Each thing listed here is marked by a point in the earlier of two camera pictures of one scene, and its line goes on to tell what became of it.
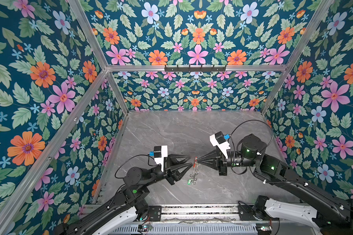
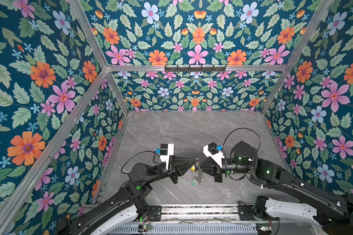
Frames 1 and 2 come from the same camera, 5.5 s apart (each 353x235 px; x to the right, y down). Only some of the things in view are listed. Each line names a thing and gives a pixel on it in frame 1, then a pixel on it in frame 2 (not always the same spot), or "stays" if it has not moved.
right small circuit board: [264, 228] stays
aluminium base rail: [203, 220] stays
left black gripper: [171, 167] stays
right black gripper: [221, 165] -> [217, 172]
